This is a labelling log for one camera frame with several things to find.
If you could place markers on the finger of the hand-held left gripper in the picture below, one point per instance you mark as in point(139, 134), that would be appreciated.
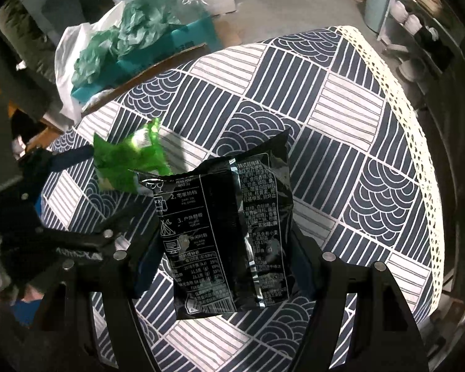
point(75, 157)
point(108, 226)

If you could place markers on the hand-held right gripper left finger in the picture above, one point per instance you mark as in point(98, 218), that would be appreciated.
point(145, 275)

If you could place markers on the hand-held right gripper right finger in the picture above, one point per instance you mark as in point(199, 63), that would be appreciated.
point(306, 275)

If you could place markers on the green orange snack packet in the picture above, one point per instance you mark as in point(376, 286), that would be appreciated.
point(128, 159)

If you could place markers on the black snack packet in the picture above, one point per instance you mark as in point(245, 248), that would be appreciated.
point(224, 236)

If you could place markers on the white plastic bag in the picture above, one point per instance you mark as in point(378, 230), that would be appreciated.
point(73, 62)

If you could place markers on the navy white patterned tablecloth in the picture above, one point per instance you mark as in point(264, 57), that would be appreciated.
point(333, 162)

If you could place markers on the brown cardboard flap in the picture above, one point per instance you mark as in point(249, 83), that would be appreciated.
point(155, 68)

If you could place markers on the green tissue paper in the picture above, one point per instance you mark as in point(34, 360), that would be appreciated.
point(131, 35)

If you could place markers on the black shoes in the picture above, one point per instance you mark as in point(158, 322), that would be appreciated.
point(436, 46)

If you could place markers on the white shoes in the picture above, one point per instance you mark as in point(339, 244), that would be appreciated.
point(405, 15)

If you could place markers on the light blue bin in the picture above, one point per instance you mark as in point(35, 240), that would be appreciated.
point(378, 6)

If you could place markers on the shoe rack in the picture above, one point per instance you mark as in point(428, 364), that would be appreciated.
point(441, 23)

